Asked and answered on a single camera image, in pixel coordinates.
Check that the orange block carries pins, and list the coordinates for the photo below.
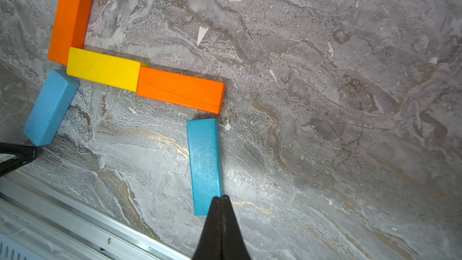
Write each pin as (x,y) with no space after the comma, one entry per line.
(197,93)
(69,30)

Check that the light blue block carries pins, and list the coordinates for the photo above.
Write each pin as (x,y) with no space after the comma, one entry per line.
(51,107)

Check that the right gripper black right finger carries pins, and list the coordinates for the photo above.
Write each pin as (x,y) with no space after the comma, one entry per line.
(232,243)

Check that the long yellow block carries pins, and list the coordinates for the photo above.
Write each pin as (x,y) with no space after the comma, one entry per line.
(104,69)

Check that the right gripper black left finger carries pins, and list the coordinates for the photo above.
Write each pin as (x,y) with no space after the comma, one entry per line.
(209,246)

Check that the teal block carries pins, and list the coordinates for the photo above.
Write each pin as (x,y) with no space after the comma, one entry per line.
(205,163)

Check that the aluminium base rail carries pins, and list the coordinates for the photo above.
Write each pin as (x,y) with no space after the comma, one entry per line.
(39,222)

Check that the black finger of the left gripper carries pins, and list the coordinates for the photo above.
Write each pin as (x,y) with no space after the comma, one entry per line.
(22,155)

